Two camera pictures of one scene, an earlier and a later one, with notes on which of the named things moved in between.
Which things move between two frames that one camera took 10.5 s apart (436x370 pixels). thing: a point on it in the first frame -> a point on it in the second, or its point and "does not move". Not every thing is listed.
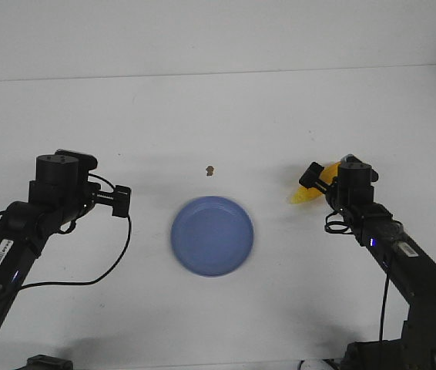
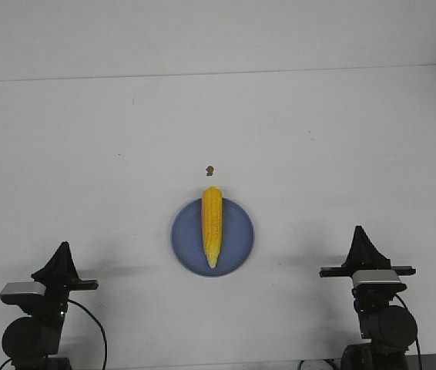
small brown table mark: [209, 169] does not move
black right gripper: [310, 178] -> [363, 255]
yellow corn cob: [306, 193] -> [212, 216]
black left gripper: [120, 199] -> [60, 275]
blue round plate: [212, 236] does not move
